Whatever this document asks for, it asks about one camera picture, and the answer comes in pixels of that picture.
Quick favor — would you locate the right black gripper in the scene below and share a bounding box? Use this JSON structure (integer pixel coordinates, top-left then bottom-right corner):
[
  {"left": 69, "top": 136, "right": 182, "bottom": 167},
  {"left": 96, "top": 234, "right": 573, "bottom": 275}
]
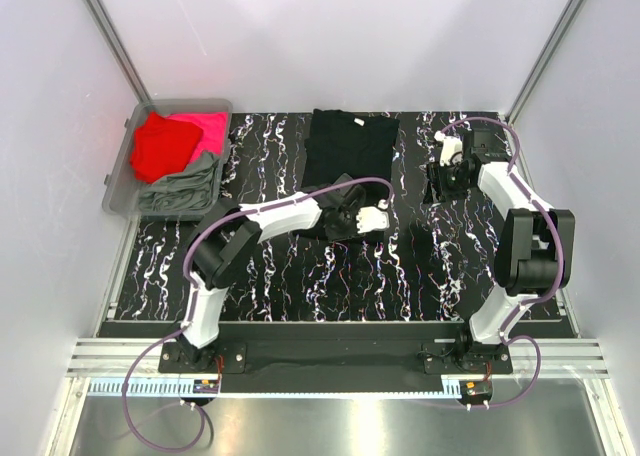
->
[{"left": 422, "top": 159, "right": 472, "bottom": 206}]

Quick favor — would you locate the black t shirt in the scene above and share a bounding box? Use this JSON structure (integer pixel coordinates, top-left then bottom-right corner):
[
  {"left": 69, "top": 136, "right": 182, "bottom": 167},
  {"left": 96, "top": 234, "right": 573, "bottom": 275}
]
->
[{"left": 294, "top": 108, "right": 401, "bottom": 245}]

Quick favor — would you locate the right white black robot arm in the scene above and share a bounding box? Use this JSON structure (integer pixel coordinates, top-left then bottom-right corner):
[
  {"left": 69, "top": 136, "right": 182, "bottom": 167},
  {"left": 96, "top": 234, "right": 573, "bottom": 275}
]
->
[{"left": 424, "top": 129, "right": 575, "bottom": 373}]

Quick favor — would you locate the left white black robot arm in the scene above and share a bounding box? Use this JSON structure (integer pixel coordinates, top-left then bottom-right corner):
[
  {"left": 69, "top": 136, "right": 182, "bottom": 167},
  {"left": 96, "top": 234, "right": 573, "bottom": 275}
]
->
[{"left": 176, "top": 174, "right": 368, "bottom": 372}]

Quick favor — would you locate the grey t shirt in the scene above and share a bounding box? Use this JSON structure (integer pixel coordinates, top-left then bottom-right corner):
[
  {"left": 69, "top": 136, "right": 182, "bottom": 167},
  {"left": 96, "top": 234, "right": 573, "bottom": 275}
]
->
[{"left": 138, "top": 151, "right": 219, "bottom": 214}]

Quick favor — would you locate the pink t shirt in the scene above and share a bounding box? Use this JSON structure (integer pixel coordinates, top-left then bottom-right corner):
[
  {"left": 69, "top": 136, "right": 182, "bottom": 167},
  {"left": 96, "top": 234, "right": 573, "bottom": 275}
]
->
[{"left": 169, "top": 112, "right": 229, "bottom": 162}]

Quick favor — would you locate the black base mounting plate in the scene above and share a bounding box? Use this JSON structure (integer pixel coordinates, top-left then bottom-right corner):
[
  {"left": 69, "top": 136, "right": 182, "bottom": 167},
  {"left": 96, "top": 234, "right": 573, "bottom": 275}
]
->
[{"left": 159, "top": 322, "right": 513, "bottom": 395}]

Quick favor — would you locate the clear plastic storage bin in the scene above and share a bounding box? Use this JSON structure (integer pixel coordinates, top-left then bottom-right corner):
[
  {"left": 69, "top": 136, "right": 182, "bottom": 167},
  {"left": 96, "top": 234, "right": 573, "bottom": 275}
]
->
[{"left": 102, "top": 98, "right": 233, "bottom": 221}]

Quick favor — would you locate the red t shirt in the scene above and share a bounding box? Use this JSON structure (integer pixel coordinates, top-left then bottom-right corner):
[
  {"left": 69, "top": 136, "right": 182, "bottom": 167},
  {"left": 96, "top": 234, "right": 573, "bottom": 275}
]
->
[{"left": 130, "top": 112, "right": 203, "bottom": 184}]

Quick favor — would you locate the right yellow connector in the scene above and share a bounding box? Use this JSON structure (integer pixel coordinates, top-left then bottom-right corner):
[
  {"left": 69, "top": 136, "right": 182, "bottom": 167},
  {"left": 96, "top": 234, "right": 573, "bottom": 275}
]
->
[{"left": 461, "top": 380, "right": 493, "bottom": 399}]

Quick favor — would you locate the yellow connector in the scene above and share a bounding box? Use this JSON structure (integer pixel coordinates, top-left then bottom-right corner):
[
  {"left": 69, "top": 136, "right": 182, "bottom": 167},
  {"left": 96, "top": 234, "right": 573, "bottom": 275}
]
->
[
  {"left": 193, "top": 379, "right": 220, "bottom": 394},
  {"left": 461, "top": 380, "right": 493, "bottom": 399}
]

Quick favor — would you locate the left yellow connector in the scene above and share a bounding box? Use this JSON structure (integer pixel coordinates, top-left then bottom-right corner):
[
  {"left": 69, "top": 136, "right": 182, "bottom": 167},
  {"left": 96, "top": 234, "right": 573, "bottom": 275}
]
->
[{"left": 193, "top": 379, "right": 220, "bottom": 394}]

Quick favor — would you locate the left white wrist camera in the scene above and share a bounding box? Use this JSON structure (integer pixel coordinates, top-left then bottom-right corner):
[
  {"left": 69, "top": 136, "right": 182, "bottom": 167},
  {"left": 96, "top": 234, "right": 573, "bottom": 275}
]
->
[{"left": 356, "top": 206, "right": 389, "bottom": 234}]

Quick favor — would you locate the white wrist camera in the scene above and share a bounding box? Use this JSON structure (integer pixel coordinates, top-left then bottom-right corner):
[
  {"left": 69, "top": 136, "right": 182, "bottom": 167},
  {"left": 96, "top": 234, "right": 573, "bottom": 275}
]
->
[
  {"left": 356, "top": 206, "right": 389, "bottom": 234},
  {"left": 434, "top": 131, "right": 464, "bottom": 167}
]

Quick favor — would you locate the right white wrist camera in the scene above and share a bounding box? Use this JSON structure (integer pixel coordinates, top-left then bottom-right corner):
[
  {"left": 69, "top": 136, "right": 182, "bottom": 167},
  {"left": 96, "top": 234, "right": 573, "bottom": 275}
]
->
[{"left": 434, "top": 131, "right": 464, "bottom": 167}]

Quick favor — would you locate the aluminium frame rail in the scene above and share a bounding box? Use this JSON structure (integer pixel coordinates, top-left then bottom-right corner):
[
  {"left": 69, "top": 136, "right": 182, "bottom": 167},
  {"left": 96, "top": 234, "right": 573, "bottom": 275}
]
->
[{"left": 67, "top": 338, "right": 609, "bottom": 379}]

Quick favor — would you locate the white slotted cable duct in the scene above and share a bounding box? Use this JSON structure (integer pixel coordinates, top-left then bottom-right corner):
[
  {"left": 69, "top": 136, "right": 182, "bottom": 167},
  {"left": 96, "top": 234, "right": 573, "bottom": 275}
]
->
[{"left": 89, "top": 377, "right": 462, "bottom": 400}]

